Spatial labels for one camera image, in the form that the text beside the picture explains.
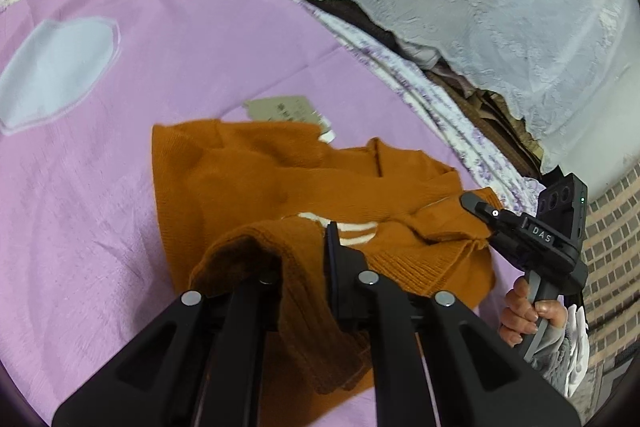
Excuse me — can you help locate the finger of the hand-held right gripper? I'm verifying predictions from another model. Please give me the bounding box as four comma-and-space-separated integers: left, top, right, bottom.
459, 191, 526, 235

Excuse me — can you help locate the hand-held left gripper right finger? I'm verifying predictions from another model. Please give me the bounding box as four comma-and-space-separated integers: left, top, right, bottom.
324, 223, 582, 427

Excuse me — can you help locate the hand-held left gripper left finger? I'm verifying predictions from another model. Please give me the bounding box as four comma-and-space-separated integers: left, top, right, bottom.
52, 271, 282, 427

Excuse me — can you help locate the orange knit cardigan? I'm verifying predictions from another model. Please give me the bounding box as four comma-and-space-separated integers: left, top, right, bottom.
151, 119, 497, 396

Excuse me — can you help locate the person's right hand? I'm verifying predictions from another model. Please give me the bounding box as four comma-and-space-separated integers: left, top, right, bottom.
499, 279, 569, 349

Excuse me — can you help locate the brown straw mat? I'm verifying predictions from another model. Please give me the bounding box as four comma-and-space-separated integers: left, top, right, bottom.
435, 62, 547, 170

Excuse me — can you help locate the white purple floral bed sheet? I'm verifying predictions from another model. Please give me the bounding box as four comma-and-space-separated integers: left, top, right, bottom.
0, 0, 548, 208

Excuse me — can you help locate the paper garment tag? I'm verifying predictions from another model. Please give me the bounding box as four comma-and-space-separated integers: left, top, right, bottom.
243, 95, 337, 144

